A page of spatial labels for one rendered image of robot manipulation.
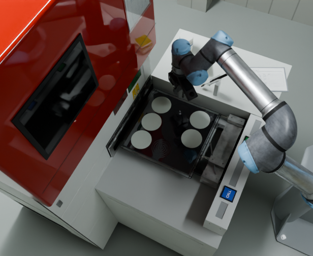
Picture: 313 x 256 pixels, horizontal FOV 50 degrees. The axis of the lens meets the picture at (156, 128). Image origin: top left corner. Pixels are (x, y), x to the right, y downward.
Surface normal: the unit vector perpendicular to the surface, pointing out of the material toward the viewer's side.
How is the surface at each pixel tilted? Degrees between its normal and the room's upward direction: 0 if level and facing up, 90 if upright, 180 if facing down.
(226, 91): 0
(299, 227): 0
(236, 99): 0
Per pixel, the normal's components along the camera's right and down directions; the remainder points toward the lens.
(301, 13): -0.44, 0.81
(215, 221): -0.05, -0.47
